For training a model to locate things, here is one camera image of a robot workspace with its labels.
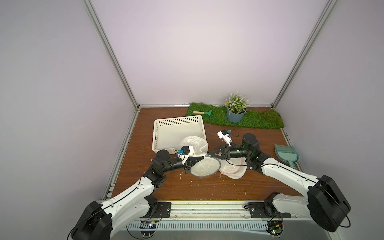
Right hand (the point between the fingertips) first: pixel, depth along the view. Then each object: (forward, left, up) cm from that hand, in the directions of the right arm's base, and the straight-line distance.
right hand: (210, 153), depth 68 cm
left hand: (-2, +3, -2) cm, 4 cm away
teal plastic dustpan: (+13, -50, -24) cm, 57 cm away
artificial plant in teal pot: (+39, -19, -7) cm, 44 cm away
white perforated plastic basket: (+28, +29, -24) cm, 46 cm away
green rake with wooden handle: (+44, -1, -20) cm, 48 cm away
